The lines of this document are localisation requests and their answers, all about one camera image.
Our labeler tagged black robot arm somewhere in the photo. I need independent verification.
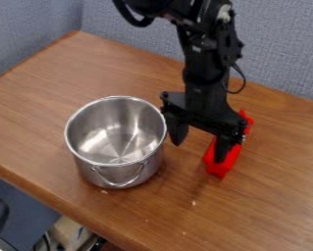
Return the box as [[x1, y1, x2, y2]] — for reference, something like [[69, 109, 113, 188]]
[[112, 0, 247, 164]]

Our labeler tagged beige box under table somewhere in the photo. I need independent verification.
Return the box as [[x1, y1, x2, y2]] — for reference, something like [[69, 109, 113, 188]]
[[46, 216, 93, 251]]

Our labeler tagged red plastic block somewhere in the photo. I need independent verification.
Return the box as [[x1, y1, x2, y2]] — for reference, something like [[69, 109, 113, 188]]
[[203, 110, 252, 178]]

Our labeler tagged metal pot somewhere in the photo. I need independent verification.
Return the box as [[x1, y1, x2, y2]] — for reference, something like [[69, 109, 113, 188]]
[[64, 96, 165, 189]]

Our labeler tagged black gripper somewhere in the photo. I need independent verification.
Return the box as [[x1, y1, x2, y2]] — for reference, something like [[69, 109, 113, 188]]
[[159, 79, 244, 163]]

